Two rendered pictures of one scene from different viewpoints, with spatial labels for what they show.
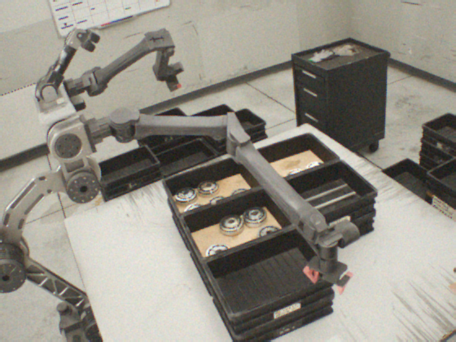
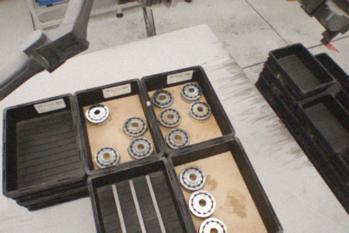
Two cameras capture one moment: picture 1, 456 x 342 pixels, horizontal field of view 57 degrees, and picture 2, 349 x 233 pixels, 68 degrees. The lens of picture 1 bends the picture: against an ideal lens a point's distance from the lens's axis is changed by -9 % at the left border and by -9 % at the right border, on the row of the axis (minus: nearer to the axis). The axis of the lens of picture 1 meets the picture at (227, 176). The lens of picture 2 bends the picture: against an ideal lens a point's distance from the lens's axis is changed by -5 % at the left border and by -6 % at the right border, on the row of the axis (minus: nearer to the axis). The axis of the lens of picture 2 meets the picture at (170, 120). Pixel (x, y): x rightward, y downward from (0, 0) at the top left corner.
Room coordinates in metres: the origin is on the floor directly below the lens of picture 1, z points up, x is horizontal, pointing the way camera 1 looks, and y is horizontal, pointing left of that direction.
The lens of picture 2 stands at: (1.56, -0.60, 1.86)
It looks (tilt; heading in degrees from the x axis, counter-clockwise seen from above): 57 degrees down; 84
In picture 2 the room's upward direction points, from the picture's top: 5 degrees clockwise
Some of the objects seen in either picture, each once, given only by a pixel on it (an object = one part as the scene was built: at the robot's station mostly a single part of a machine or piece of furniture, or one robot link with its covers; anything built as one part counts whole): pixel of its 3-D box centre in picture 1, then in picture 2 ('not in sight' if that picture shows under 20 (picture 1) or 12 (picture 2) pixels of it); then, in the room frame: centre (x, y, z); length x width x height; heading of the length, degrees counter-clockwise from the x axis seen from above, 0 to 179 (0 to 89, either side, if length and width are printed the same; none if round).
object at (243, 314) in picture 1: (267, 270); (41, 140); (1.11, -0.09, 0.92); 0.40 x 0.30 x 0.02; 106
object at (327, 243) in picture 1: (329, 245); not in sight; (0.90, -0.26, 1.19); 0.07 x 0.06 x 0.07; 113
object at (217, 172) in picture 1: (212, 194); (184, 113); (1.68, 0.08, 0.87); 0.40 x 0.30 x 0.11; 106
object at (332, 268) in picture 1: (327, 261); not in sight; (0.90, -0.25, 1.13); 0.10 x 0.07 x 0.07; 43
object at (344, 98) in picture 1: (340, 104); not in sight; (3.15, -1.00, 0.45); 0.60 x 0.45 x 0.90; 112
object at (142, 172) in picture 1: (133, 190); (289, 86); (2.55, 0.65, 0.37); 0.40 x 0.30 x 0.45; 112
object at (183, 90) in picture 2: (186, 194); (191, 91); (1.72, 0.20, 0.86); 0.10 x 0.10 x 0.01
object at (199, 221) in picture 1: (237, 232); (117, 129); (1.39, -0.01, 0.87); 0.40 x 0.30 x 0.11; 106
